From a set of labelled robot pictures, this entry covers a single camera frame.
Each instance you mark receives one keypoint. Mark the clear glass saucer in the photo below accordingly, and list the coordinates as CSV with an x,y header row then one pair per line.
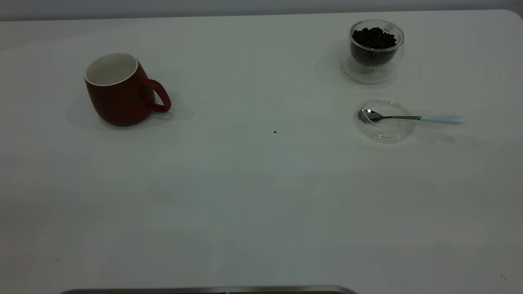
x,y
386,132

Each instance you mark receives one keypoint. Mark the double-wall glass cup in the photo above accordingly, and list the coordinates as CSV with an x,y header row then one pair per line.
x,y
369,75

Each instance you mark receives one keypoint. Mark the red ceramic mug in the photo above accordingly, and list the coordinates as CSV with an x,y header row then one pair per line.
x,y
118,102

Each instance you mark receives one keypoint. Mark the coffee beans pile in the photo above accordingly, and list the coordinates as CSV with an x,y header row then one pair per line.
x,y
374,38

